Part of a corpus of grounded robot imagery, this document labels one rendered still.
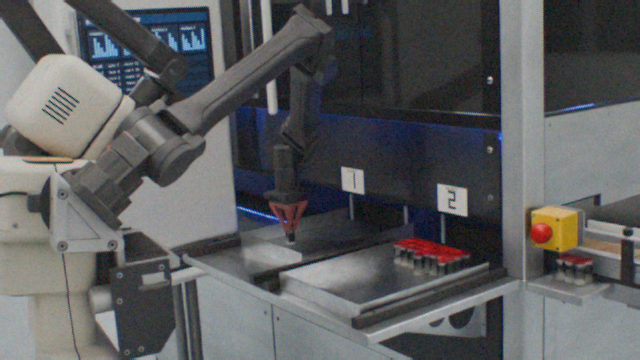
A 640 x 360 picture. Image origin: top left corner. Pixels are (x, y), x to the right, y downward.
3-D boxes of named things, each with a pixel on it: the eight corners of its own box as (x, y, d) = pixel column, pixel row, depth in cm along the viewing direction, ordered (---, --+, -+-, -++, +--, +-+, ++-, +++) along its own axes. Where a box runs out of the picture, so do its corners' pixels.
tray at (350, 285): (403, 253, 179) (402, 238, 178) (488, 278, 158) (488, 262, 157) (280, 289, 159) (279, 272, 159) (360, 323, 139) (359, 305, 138)
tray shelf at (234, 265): (336, 223, 217) (336, 216, 216) (543, 279, 161) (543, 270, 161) (182, 261, 189) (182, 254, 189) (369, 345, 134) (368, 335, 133)
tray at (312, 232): (347, 219, 212) (347, 207, 212) (413, 236, 192) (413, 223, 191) (241, 246, 193) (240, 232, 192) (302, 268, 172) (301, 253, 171)
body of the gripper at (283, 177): (312, 194, 184) (311, 164, 183) (284, 203, 176) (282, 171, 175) (291, 192, 188) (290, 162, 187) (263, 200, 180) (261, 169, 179)
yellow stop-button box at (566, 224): (553, 238, 156) (553, 204, 154) (583, 245, 150) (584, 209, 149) (529, 246, 151) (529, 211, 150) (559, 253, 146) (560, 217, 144)
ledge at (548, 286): (568, 274, 163) (568, 266, 163) (623, 288, 153) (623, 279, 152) (526, 291, 155) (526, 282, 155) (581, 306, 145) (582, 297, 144)
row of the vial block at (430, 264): (399, 260, 173) (398, 241, 172) (457, 279, 158) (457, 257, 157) (391, 263, 171) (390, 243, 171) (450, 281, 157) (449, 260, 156)
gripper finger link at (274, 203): (311, 229, 184) (309, 190, 183) (291, 236, 179) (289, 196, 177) (289, 225, 189) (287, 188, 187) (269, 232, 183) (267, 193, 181)
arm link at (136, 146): (101, 152, 111) (126, 176, 110) (151, 104, 114) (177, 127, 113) (115, 172, 120) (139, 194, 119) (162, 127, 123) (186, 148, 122)
